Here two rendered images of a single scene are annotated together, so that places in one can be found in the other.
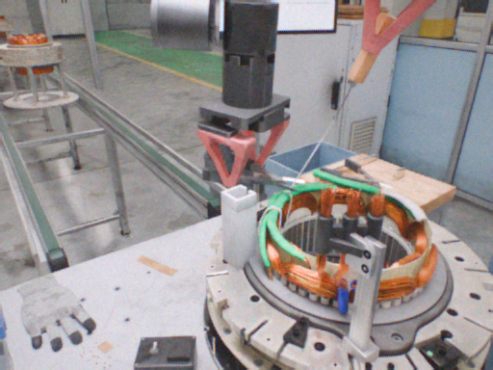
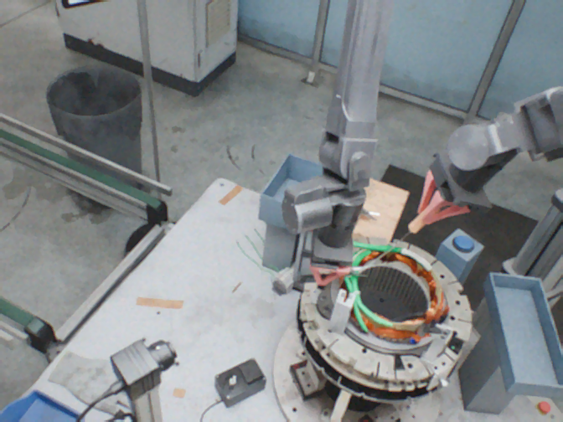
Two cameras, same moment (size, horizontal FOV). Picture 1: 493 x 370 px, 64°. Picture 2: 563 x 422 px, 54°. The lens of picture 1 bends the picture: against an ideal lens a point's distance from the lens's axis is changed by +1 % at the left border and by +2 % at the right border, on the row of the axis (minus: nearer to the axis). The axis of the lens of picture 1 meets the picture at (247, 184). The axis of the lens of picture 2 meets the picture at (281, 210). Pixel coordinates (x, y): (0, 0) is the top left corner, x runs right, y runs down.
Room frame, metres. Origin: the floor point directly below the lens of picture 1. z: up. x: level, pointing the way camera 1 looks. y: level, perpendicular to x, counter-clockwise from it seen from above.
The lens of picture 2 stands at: (-0.01, 0.43, 1.94)
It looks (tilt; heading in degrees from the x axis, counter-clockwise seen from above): 46 degrees down; 325
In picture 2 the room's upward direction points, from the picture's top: 8 degrees clockwise
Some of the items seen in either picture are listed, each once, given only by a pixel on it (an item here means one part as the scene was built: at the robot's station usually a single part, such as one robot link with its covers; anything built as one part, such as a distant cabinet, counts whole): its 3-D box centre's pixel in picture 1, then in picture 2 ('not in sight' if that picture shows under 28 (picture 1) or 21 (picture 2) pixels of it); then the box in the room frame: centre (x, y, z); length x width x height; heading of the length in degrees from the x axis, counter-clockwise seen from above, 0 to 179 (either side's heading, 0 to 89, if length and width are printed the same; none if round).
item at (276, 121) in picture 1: (251, 140); not in sight; (0.46, -0.01, 1.21); 0.07 x 0.07 x 0.09; 57
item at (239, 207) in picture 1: (239, 228); (342, 313); (0.37, 0.01, 1.14); 0.03 x 0.03 x 0.09; 41
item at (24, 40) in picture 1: (32, 54); not in sight; (2.26, 1.19, 1.05); 0.22 x 0.22 x 0.20
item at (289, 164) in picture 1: (307, 214); (289, 220); (0.76, -0.14, 0.92); 0.17 x 0.11 x 0.28; 128
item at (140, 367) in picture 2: not in sight; (147, 364); (0.30, 0.37, 1.37); 0.06 x 0.04 x 0.04; 100
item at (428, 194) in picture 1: (373, 187); (356, 206); (0.64, -0.23, 1.05); 0.20 x 0.19 x 0.02; 38
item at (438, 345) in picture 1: (438, 356); (455, 346); (0.24, -0.17, 1.09); 0.03 x 0.02 x 0.02; 118
